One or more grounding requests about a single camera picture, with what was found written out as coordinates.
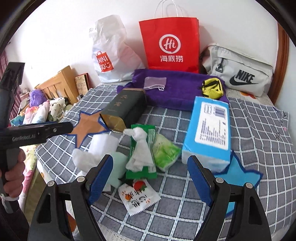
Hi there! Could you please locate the yellow black small pouch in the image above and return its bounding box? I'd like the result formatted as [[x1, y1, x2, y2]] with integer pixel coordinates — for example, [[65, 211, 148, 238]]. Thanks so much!
[[201, 77, 224, 100]]

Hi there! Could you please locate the white tomato snack packet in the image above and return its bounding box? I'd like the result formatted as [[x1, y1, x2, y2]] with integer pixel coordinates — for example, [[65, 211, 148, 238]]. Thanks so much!
[[118, 180, 161, 216]]

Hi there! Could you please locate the dark green tea tin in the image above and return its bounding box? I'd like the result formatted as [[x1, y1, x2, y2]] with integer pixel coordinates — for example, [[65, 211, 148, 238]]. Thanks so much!
[[100, 88, 147, 133]]

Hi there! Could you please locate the floral clothing pile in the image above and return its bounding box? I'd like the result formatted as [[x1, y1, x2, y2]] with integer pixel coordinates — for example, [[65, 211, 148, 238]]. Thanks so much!
[[10, 97, 75, 127]]

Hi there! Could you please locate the white foam sponge block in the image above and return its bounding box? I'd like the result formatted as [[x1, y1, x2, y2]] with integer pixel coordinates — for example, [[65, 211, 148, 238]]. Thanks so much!
[[88, 133, 119, 163]]

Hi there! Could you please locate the wooden door frame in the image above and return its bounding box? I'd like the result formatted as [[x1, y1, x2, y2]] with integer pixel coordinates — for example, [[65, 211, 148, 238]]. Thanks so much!
[[267, 23, 290, 104]]

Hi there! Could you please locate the white Miniso plastic bag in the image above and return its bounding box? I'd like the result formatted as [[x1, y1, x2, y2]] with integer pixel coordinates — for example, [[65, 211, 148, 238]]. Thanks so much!
[[90, 15, 144, 83]]

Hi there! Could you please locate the brown star mat blue edge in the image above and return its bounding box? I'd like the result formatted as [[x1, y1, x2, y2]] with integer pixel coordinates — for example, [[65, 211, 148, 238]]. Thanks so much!
[[67, 111, 110, 149]]

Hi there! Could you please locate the white tissue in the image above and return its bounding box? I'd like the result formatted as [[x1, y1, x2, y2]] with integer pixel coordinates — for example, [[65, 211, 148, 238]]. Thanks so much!
[[123, 127, 156, 173]]

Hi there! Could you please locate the grey Nike waist bag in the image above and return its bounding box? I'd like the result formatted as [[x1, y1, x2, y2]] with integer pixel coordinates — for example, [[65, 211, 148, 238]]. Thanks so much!
[[200, 43, 273, 97]]

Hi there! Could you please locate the green white pocket tissue pack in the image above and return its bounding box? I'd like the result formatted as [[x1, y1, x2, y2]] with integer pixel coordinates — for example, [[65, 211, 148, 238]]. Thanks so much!
[[152, 134, 181, 172]]

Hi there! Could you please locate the brown framed picture card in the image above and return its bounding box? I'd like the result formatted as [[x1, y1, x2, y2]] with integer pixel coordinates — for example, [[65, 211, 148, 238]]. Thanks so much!
[[75, 73, 90, 95]]

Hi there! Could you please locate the small translucent organza pouch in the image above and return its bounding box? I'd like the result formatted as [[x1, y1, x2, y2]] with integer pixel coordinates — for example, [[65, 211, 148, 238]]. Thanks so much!
[[144, 77, 167, 91]]

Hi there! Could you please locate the blue tissue pack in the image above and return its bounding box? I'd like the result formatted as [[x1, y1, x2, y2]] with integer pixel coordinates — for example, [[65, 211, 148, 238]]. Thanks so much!
[[182, 96, 231, 173]]

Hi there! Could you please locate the person's left hand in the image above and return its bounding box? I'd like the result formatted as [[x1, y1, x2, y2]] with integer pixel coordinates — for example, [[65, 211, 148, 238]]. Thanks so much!
[[4, 149, 26, 198]]

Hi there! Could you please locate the light blue star mat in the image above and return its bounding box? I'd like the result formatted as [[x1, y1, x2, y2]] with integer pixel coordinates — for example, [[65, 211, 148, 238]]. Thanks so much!
[[212, 150, 264, 217]]

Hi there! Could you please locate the purple plush toy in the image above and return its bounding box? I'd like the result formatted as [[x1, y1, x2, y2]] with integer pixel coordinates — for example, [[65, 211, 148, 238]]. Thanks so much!
[[30, 89, 48, 107]]

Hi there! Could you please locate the red Haidilao paper bag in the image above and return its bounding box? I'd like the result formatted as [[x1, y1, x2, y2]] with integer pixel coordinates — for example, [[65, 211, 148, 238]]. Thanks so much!
[[139, 14, 200, 73]]

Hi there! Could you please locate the green sachet packet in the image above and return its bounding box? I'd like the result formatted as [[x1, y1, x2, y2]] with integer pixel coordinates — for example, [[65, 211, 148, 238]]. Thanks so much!
[[125, 124, 157, 180]]

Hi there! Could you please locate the grey checked bed sheet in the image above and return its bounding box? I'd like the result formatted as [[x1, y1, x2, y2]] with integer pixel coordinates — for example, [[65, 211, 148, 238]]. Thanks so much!
[[36, 85, 295, 240]]

